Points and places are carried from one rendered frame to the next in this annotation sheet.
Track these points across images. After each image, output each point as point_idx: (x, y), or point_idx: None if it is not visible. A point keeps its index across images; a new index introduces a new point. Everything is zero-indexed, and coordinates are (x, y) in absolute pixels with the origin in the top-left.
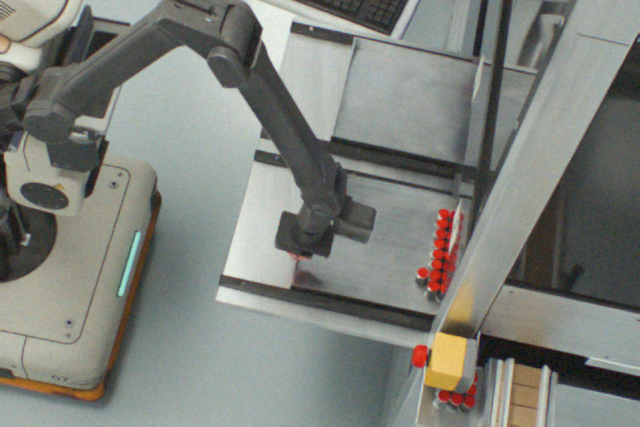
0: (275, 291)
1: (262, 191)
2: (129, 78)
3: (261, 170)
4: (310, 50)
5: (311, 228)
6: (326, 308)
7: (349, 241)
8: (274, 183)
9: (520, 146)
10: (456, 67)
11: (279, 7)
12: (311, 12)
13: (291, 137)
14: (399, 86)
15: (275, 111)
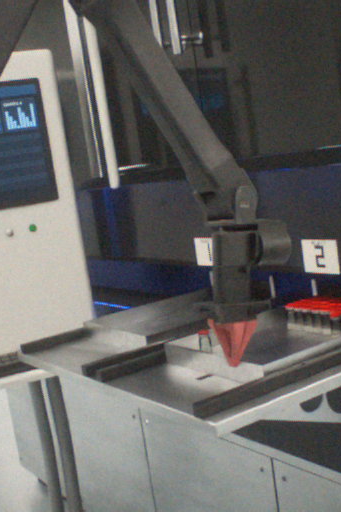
0: (256, 382)
1: (138, 384)
2: (7, 58)
3: (117, 381)
4: (55, 350)
5: (242, 254)
6: (310, 371)
7: (253, 358)
8: (140, 378)
9: None
10: (172, 307)
11: None
12: (19, 375)
13: (183, 91)
14: (149, 327)
15: (159, 52)
